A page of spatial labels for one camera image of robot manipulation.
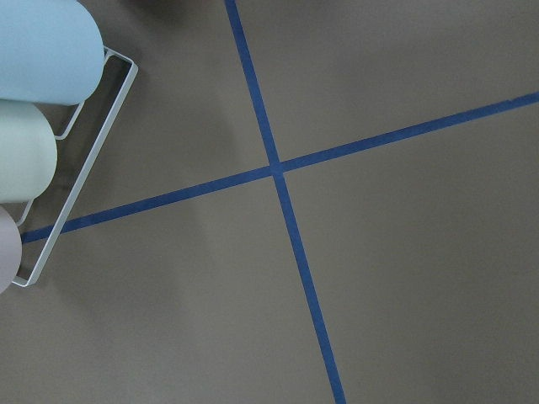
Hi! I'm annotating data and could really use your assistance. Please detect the wire rack of cups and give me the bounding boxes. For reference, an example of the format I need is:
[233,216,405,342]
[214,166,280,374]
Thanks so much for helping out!
[1,1,138,290]

